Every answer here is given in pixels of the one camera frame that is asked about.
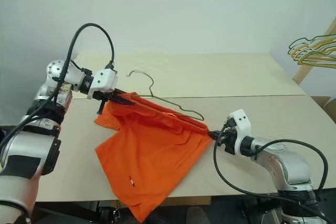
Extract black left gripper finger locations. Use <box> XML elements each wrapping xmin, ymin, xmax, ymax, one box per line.
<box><xmin>110</xmin><ymin>95</ymin><xmax>136</xmax><ymax>105</ymax></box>
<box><xmin>115</xmin><ymin>89</ymin><xmax>133</xmax><ymax>98</ymax></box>

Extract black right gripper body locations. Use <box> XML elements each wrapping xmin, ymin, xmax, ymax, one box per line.
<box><xmin>217</xmin><ymin>118</ymin><xmax>238</xmax><ymax>155</ymax></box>

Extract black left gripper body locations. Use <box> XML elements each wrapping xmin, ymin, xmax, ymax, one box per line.
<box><xmin>91</xmin><ymin>89</ymin><xmax>120</xmax><ymax>116</ymax></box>

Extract green wire hanger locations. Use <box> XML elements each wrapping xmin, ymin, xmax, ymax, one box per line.
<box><xmin>126</xmin><ymin>70</ymin><xmax>205</xmax><ymax>122</ymax></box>

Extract orange shorts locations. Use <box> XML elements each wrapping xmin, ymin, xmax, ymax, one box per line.
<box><xmin>94</xmin><ymin>91</ymin><xmax>214</xmax><ymax>223</ymax></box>

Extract brown cardboard under table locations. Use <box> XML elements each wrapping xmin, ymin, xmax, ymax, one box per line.
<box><xmin>115</xmin><ymin>196</ymin><xmax>211</xmax><ymax>207</ymax></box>

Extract bundle of clothes hangers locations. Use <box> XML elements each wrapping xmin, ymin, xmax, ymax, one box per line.
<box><xmin>292</xmin><ymin>16</ymin><xmax>336</xmax><ymax>86</ymax></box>

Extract black device under table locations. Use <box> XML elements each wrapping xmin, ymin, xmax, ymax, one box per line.
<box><xmin>97</xmin><ymin>200</ymin><xmax>119</xmax><ymax>224</ymax></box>

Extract bundle of coloured hangers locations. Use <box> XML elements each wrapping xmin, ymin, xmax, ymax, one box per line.
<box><xmin>288</xmin><ymin>35</ymin><xmax>336</xmax><ymax>58</ymax></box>

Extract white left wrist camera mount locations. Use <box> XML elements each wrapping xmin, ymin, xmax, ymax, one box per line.
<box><xmin>88</xmin><ymin>69</ymin><xmax>118</xmax><ymax>100</ymax></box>

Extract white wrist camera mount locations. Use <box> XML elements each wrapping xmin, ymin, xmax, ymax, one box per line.
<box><xmin>88</xmin><ymin>69</ymin><xmax>118</xmax><ymax>100</ymax></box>
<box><xmin>228</xmin><ymin>109</ymin><xmax>252</xmax><ymax>157</ymax></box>

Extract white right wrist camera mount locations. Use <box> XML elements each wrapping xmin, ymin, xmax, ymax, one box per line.
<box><xmin>228</xmin><ymin>109</ymin><xmax>252</xmax><ymax>157</ymax></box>

